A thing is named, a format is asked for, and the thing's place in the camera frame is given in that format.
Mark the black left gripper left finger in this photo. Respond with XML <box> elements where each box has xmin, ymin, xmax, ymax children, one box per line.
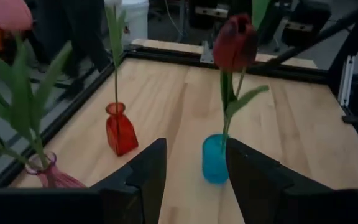
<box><xmin>88</xmin><ymin>138</ymin><xmax>168</xmax><ymax>224</ymax></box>

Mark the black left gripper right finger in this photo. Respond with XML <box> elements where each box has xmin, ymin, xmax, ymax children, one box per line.
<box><xmin>226</xmin><ymin>138</ymin><xmax>335</xmax><ymax>224</ymax></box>

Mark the blue glass vase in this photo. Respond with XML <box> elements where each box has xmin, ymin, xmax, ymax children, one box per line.
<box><xmin>201</xmin><ymin>133</ymin><xmax>229</xmax><ymax>185</ymax></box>

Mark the red glass vase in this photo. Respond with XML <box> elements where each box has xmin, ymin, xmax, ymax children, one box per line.
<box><xmin>104</xmin><ymin>101</ymin><xmax>139</xmax><ymax>157</ymax></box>

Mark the pink glass vase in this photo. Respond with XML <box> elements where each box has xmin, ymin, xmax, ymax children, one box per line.
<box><xmin>25</xmin><ymin>151</ymin><xmax>86</xmax><ymax>189</ymax></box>

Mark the white artificial tulip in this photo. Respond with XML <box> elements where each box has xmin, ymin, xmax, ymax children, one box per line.
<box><xmin>103</xmin><ymin>0</ymin><xmax>127</xmax><ymax>108</ymax></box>

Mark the person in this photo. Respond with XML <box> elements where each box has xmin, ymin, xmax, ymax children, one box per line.
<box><xmin>35</xmin><ymin>0</ymin><xmax>112</xmax><ymax>94</ymax></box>

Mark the white plastic bucket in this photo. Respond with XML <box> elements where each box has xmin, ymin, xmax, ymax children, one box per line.
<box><xmin>104</xmin><ymin>0</ymin><xmax>150</xmax><ymax>44</ymax></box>

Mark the black aluminium table frame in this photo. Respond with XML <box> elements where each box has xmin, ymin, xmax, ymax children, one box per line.
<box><xmin>0</xmin><ymin>43</ymin><xmax>329</xmax><ymax>189</ymax></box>

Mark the silver metal bracket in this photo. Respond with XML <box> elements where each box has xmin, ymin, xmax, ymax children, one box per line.
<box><xmin>200</xmin><ymin>40</ymin><xmax>216</xmax><ymax>65</ymax></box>

